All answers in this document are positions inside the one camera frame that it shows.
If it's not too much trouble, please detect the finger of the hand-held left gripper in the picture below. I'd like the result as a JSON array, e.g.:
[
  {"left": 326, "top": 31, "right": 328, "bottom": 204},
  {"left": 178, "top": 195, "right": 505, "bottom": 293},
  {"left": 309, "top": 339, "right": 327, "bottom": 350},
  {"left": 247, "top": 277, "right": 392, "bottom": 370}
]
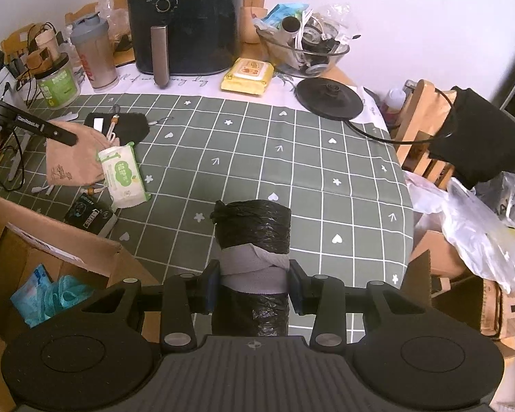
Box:
[{"left": 0, "top": 104, "right": 79, "bottom": 147}]

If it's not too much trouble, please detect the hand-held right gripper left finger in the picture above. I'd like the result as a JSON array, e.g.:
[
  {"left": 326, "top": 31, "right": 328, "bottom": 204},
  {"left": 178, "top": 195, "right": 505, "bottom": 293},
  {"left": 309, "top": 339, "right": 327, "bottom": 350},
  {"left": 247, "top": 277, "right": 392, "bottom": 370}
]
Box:
[{"left": 81, "top": 261, "right": 221, "bottom": 351}]

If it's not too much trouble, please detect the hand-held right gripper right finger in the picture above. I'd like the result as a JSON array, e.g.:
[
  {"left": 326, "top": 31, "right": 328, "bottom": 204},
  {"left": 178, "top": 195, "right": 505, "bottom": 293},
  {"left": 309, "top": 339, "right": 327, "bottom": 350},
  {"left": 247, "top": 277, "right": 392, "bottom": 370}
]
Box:
[{"left": 288, "top": 262, "right": 433, "bottom": 346}]

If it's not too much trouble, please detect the black garbage bag roll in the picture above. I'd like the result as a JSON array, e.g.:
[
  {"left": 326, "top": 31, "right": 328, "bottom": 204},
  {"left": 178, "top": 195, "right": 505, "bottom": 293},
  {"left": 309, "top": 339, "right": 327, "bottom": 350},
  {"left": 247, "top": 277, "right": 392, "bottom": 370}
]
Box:
[{"left": 209, "top": 199, "right": 293, "bottom": 337}]

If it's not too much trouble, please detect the black fabric pouch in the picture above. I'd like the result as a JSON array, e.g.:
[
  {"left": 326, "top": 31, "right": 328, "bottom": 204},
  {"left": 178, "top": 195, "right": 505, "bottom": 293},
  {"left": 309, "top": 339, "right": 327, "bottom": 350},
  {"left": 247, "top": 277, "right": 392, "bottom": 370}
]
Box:
[{"left": 83, "top": 112, "right": 150, "bottom": 143}]

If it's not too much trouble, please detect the green label jar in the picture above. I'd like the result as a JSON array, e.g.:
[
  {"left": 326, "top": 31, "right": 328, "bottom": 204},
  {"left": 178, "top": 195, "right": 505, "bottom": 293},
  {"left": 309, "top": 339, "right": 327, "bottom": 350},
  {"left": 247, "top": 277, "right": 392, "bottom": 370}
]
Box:
[{"left": 34, "top": 53, "right": 83, "bottom": 108}]

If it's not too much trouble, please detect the white green wet wipes pack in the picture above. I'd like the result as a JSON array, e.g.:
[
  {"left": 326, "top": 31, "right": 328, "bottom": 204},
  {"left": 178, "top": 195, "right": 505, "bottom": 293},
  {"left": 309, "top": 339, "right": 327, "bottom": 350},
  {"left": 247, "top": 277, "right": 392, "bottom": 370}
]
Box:
[{"left": 96, "top": 143, "right": 152, "bottom": 212}]

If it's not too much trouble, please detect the grey lid shaker bottle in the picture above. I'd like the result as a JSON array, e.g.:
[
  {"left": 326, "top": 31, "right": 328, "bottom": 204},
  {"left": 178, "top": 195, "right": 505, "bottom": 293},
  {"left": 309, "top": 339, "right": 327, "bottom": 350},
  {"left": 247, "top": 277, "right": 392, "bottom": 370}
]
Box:
[{"left": 70, "top": 11, "right": 119, "bottom": 92}]

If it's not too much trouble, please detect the small black packet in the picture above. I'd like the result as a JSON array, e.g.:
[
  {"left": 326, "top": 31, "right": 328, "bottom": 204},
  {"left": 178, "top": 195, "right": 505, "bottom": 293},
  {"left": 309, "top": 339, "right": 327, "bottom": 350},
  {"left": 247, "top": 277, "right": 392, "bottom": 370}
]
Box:
[{"left": 64, "top": 194, "right": 119, "bottom": 238}]

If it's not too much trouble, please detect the green grid tablecloth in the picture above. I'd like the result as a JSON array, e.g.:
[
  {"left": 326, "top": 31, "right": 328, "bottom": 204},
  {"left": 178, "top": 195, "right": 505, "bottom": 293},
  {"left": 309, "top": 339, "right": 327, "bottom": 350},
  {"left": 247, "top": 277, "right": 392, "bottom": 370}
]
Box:
[{"left": 0, "top": 62, "right": 415, "bottom": 340}]

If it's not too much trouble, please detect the teal mesh sponge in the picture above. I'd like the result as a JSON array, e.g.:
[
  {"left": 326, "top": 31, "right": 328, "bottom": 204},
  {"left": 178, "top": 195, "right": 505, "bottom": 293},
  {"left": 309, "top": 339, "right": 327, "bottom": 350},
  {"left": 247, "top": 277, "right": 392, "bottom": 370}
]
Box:
[{"left": 42, "top": 274, "right": 96, "bottom": 315}]

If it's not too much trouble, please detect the black air fryer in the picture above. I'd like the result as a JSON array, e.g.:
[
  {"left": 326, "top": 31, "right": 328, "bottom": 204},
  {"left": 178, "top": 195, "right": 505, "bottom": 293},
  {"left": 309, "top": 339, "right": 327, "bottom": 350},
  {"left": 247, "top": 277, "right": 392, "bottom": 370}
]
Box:
[{"left": 124, "top": 0, "right": 246, "bottom": 89}]

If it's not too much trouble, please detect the black kettle base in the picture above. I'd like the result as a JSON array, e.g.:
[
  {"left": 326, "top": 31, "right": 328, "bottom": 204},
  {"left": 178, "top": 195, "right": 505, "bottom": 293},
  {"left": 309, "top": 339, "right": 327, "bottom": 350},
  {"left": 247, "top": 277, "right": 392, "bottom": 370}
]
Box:
[{"left": 295, "top": 78, "right": 365, "bottom": 121}]

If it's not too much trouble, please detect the white plastic bag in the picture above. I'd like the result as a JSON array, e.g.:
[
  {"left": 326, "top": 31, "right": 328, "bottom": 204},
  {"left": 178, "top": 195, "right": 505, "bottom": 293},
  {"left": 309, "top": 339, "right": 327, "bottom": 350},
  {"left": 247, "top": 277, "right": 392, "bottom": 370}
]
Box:
[{"left": 404, "top": 171, "right": 515, "bottom": 293}]

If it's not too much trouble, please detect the brown cardboard box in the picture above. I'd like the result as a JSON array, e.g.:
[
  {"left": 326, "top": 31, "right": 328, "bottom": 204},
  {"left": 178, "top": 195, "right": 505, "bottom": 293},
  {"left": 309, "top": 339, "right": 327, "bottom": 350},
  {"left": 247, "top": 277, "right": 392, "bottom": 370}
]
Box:
[{"left": 405, "top": 231, "right": 515, "bottom": 359}]

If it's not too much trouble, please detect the yellow wet wipes pack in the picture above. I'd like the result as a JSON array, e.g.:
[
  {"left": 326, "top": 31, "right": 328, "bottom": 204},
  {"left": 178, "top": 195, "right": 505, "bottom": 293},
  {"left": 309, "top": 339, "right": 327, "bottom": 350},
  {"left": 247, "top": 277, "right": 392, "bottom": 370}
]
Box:
[{"left": 221, "top": 57, "right": 275, "bottom": 96}]

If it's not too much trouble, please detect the glass bowl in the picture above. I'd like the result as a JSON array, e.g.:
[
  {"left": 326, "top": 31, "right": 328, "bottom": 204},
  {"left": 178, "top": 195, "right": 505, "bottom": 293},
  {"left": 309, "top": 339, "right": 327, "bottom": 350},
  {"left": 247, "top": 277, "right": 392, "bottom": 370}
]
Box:
[{"left": 255, "top": 21, "right": 351, "bottom": 79}]

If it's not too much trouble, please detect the wooden holder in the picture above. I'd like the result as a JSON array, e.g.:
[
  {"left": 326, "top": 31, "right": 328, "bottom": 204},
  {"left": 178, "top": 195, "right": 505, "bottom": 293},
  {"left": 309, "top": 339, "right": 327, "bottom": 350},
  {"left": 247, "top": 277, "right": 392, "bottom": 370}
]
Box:
[{"left": 239, "top": 0, "right": 267, "bottom": 44}]

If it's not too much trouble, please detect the black cloth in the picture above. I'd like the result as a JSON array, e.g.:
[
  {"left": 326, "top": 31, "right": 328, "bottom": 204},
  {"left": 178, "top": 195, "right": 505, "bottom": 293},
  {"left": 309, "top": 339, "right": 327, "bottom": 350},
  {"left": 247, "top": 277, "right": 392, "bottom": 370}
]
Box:
[{"left": 428, "top": 87, "right": 515, "bottom": 190}]

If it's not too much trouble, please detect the blue green packet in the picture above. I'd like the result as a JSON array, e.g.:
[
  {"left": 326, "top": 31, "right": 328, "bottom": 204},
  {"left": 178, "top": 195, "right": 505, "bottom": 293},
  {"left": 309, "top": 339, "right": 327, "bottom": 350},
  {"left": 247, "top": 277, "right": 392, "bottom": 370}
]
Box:
[{"left": 263, "top": 3, "right": 310, "bottom": 27}]

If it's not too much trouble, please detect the black power cable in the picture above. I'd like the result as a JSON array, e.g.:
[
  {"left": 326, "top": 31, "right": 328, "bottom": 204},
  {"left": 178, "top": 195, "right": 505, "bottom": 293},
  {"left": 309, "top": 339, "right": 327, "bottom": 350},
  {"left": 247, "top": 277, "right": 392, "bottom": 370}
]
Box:
[{"left": 344, "top": 86, "right": 461, "bottom": 147}]

